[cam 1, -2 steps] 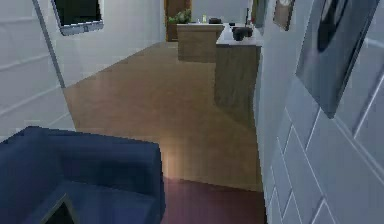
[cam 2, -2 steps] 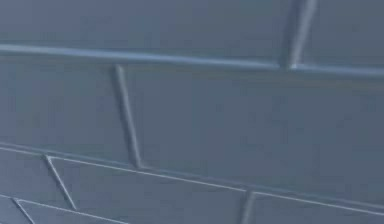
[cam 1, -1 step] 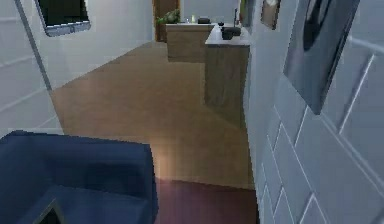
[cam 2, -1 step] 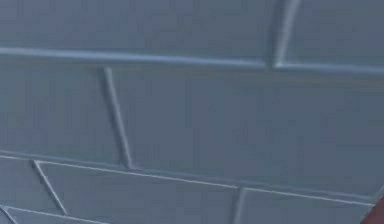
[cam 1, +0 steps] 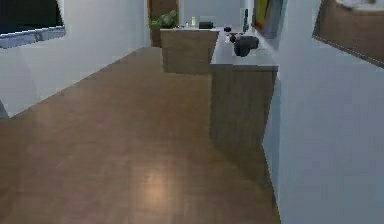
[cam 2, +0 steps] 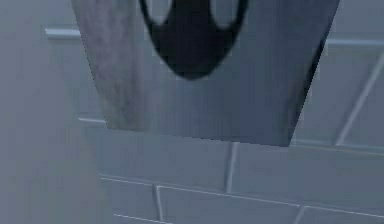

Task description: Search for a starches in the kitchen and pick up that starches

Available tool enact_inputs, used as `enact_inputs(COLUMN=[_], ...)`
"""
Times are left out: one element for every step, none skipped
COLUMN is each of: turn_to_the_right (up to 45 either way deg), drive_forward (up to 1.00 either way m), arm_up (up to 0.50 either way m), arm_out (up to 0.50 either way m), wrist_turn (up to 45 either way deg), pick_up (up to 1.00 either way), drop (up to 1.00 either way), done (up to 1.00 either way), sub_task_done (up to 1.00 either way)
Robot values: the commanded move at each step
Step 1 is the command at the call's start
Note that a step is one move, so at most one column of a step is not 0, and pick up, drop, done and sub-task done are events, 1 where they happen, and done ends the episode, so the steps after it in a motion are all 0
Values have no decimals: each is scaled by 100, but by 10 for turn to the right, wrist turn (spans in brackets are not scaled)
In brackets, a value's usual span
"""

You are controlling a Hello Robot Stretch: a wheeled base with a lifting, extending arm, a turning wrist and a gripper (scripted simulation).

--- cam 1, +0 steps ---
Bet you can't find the green house plant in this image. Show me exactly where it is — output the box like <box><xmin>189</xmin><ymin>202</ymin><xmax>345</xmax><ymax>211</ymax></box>
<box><xmin>149</xmin><ymin>9</ymin><xmax>180</xmax><ymax>30</ymax></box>

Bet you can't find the wooden kitchen counter white top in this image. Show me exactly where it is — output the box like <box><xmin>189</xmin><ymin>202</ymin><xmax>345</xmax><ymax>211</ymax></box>
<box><xmin>160</xmin><ymin>26</ymin><xmax>280</xmax><ymax>152</ymax></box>

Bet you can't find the brown framed wall picture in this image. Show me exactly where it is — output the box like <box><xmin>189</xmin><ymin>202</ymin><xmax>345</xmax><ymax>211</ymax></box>
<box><xmin>312</xmin><ymin>0</ymin><xmax>384</xmax><ymax>69</ymax></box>

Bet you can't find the black tall bottle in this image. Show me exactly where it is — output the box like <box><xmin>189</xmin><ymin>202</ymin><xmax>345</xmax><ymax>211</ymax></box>
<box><xmin>242</xmin><ymin>8</ymin><xmax>250</xmax><ymax>34</ymax></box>

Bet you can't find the dark window grey frame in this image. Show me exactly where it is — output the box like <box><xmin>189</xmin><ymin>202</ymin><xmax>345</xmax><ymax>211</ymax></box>
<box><xmin>0</xmin><ymin>0</ymin><xmax>67</xmax><ymax>50</ymax></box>

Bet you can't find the black kettle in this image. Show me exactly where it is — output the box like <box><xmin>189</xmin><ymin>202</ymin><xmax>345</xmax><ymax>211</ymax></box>
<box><xmin>229</xmin><ymin>34</ymin><xmax>260</xmax><ymax>58</ymax></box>

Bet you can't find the brown wooden room door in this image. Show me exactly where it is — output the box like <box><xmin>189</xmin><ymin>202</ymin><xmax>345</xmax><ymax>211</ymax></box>
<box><xmin>146</xmin><ymin>0</ymin><xmax>180</xmax><ymax>48</ymax></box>

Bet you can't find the colourful framed wall picture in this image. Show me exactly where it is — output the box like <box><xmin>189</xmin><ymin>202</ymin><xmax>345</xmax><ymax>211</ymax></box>
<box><xmin>251</xmin><ymin>0</ymin><xmax>288</xmax><ymax>40</ymax></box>

